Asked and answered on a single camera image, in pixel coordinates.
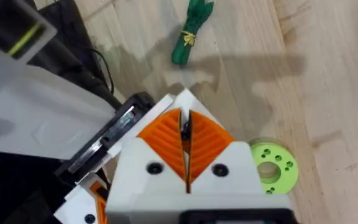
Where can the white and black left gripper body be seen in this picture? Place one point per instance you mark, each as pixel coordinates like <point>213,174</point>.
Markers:
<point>42,112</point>

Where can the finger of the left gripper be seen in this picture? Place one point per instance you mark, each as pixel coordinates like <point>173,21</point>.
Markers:
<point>194,101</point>
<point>79,205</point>

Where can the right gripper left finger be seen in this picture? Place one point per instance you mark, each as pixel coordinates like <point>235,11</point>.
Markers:
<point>154,146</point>

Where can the green vegetable toy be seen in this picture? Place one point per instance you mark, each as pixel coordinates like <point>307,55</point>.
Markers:
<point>191,31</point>

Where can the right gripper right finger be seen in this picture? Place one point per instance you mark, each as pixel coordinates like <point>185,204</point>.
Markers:
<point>216,149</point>

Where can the green disc with holes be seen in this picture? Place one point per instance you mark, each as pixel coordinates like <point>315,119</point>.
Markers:
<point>283,171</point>

